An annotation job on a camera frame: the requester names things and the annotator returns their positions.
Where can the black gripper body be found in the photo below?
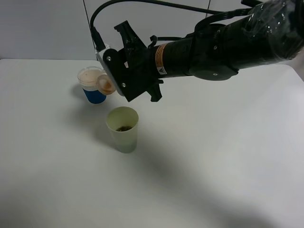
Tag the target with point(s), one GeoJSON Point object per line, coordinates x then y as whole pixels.
{"type": "Point", "coordinates": [132, 66]}

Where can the clear bottle pink label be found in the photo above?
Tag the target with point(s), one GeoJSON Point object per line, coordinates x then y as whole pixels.
{"type": "Point", "coordinates": [104, 84]}

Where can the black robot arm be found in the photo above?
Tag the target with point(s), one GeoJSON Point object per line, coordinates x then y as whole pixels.
{"type": "Point", "coordinates": [219, 46]}

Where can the blue sleeved clear cup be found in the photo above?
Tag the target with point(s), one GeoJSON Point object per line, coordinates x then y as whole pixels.
{"type": "Point", "coordinates": [87, 78]}

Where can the pale green plastic cup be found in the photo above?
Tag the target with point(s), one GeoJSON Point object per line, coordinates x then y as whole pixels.
{"type": "Point", "coordinates": [122, 123]}

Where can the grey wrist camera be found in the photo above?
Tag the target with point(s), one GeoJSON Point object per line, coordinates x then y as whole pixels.
{"type": "Point", "coordinates": [99, 56]}

